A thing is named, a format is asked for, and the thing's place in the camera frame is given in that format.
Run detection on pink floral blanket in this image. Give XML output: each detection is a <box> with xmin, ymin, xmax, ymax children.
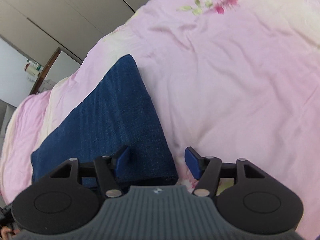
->
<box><xmin>0</xmin><ymin>0</ymin><xmax>320</xmax><ymax>205</ymax></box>

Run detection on clear bottle red cap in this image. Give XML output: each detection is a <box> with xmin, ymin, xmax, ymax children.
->
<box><xmin>24</xmin><ymin>60</ymin><xmax>35</xmax><ymax>75</ymax></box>

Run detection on clear bottle green label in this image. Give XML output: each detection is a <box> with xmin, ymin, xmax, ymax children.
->
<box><xmin>34</xmin><ymin>62</ymin><xmax>45</xmax><ymax>77</ymax></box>

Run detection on grey padded headboard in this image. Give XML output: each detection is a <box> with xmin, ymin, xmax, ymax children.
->
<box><xmin>0</xmin><ymin>99</ymin><xmax>17</xmax><ymax>140</ymax></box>

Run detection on beige wardrobe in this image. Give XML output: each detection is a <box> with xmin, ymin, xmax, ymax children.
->
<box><xmin>0</xmin><ymin>0</ymin><xmax>185</xmax><ymax>65</ymax></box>

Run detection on blue denim pants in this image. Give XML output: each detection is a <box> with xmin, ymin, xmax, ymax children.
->
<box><xmin>30</xmin><ymin>54</ymin><xmax>179</xmax><ymax>189</ymax></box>

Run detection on person's left hand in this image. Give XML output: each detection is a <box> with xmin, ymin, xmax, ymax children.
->
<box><xmin>1</xmin><ymin>226</ymin><xmax>16</xmax><ymax>240</ymax></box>

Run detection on white wooden-top nightstand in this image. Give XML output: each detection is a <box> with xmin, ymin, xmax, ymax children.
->
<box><xmin>29</xmin><ymin>47</ymin><xmax>83</xmax><ymax>95</ymax></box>

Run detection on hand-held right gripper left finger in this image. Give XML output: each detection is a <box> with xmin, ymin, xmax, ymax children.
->
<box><xmin>49</xmin><ymin>145</ymin><xmax>131</xmax><ymax>198</ymax></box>

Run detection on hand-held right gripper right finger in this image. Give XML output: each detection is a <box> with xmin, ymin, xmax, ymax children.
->
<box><xmin>185</xmin><ymin>147</ymin><xmax>270</xmax><ymax>197</ymax></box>

